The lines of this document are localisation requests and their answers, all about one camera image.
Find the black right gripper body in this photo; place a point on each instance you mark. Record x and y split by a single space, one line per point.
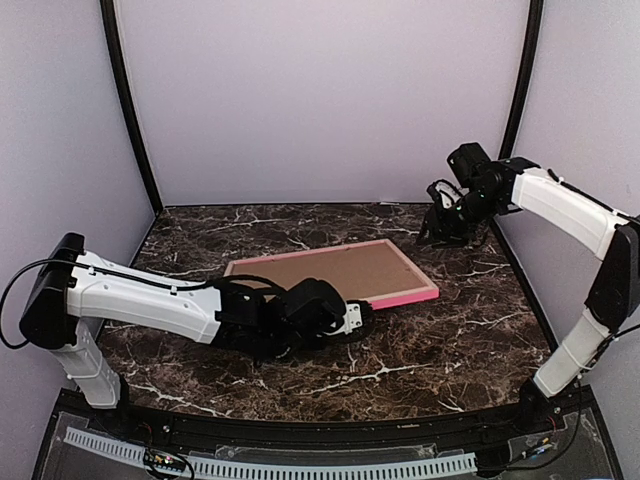
472 212

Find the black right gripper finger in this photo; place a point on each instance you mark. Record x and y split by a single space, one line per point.
450 241
430 230

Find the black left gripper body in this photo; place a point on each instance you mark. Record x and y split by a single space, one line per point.
286 346

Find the pink wooden picture frame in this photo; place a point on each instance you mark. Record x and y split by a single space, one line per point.
400 297

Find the brown cardboard backing board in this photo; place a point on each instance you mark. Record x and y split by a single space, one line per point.
340 270

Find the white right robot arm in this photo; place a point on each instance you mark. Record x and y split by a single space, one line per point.
484 189

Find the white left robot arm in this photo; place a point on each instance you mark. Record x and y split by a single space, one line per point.
74 284

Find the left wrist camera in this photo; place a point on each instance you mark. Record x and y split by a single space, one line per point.
318 314

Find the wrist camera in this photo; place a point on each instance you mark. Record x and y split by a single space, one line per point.
466 161
318 314

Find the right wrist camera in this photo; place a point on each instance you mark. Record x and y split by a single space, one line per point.
466 161

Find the white slotted cable duct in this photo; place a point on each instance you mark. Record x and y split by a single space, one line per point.
200 466

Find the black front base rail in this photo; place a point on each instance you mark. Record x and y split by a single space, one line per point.
485 431

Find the right black corner post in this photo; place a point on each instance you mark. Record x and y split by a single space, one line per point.
523 79

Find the black corner post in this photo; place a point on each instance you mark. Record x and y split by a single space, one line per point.
120 75
523 79

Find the left black corner post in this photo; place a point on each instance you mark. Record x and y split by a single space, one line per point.
120 75

